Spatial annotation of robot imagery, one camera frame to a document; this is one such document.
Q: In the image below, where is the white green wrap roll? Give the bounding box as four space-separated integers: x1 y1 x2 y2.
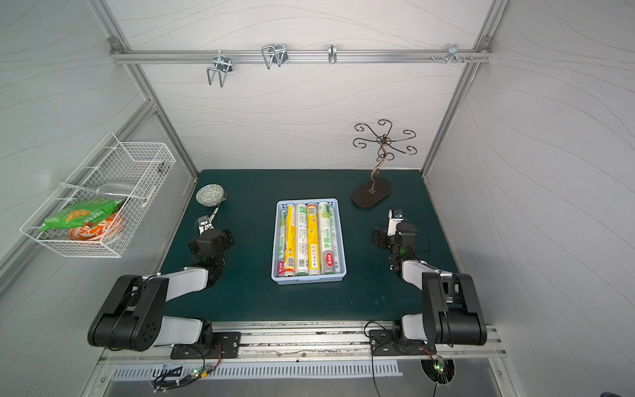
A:
276 210 286 277
296 203 309 276

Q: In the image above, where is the clear wrap roll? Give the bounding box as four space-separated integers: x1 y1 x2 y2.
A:
317 201 335 275

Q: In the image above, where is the yellow wrap roll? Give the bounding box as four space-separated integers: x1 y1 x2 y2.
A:
307 203 321 276
283 204 296 277

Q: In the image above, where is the light blue plastic basket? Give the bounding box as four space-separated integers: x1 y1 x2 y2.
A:
271 198 347 286

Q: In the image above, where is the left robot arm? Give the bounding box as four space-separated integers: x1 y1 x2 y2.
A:
88 228 235 353

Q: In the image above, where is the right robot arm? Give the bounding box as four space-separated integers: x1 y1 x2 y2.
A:
371 220 488 353

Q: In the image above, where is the dark green table mat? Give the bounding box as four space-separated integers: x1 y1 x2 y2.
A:
165 170 457 322

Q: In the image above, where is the bronze jewelry tree stand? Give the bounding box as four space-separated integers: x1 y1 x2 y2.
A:
352 119 418 209

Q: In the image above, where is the orange snack bag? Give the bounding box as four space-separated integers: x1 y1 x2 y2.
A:
68 213 124 243

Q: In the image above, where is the green snack bag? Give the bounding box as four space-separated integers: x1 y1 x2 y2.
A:
41 198 124 232

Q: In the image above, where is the double metal hook left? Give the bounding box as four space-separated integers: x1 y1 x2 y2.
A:
207 51 233 88

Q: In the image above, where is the double metal hook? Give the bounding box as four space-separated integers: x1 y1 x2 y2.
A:
207 51 233 88
261 44 289 69

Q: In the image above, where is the metal hook right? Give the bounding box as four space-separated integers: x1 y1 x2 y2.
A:
430 44 475 65

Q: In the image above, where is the double metal hook middle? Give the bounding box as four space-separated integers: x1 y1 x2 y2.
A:
261 44 289 69

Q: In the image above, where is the single metal hook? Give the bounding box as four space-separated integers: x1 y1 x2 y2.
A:
327 44 337 65

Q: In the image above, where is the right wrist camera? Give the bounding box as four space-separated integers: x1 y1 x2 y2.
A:
387 209 403 237

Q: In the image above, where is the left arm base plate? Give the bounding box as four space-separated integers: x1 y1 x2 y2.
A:
170 332 241 360

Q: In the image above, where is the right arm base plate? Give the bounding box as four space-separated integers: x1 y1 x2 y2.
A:
365 329 437 357

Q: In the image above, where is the aluminium front rail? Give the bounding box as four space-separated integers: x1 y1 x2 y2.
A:
98 321 508 364

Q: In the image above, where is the aluminium rail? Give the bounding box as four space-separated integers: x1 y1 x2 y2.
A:
98 321 508 364
111 48 494 66

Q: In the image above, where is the white wire wall basket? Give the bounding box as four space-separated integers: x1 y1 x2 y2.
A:
20 133 176 258

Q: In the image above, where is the white slotted cable duct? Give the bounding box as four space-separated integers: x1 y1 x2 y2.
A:
111 360 403 381

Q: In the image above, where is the aluminium top rail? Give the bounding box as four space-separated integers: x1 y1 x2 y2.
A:
111 48 494 66

